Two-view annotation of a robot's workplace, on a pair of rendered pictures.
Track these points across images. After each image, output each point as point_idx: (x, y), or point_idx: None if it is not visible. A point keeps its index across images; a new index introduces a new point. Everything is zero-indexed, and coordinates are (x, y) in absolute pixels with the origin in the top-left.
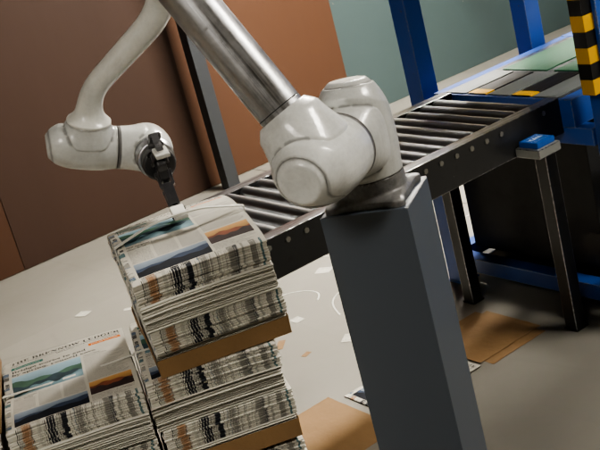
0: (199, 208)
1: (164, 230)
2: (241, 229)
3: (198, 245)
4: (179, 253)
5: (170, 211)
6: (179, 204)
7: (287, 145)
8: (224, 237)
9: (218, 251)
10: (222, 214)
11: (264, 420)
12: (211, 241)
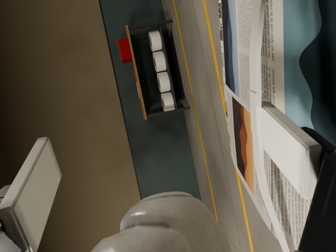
0: (257, 177)
1: (305, 55)
2: (241, 160)
3: (235, 78)
4: (232, 35)
5: (286, 127)
6: (299, 181)
7: (120, 225)
8: (236, 124)
9: (225, 89)
10: (288, 212)
11: None
12: (235, 100)
